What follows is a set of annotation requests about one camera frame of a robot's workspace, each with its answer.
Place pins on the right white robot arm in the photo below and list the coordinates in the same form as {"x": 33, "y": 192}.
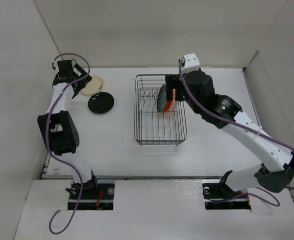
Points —
{"x": 276, "y": 170}

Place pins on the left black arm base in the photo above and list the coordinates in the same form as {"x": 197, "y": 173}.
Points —
{"x": 94, "y": 197}

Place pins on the grey wire dish rack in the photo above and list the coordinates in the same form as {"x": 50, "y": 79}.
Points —
{"x": 150, "y": 126}

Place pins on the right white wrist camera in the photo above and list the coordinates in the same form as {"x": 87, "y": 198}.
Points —
{"x": 191, "y": 63}

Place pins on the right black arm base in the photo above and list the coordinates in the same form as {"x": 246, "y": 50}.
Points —
{"x": 217, "y": 197}

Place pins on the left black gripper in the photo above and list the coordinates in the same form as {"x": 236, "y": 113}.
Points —
{"x": 81, "y": 85}

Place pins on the cream plate with flowers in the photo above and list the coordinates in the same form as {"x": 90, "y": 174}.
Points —
{"x": 93, "y": 87}

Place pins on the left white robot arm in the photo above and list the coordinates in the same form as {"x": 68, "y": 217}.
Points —
{"x": 58, "y": 130}

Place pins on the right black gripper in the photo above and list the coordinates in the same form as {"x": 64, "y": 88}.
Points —
{"x": 172, "y": 81}

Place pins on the clear glass plate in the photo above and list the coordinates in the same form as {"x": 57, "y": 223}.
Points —
{"x": 177, "y": 102}

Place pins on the blue patterned plate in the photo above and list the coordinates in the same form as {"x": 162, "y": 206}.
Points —
{"x": 162, "y": 104}

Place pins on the black plate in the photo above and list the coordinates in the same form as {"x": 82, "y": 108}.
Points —
{"x": 101, "y": 103}

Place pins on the orange plate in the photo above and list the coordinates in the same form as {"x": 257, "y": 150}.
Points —
{"x": 170, "y": 105}

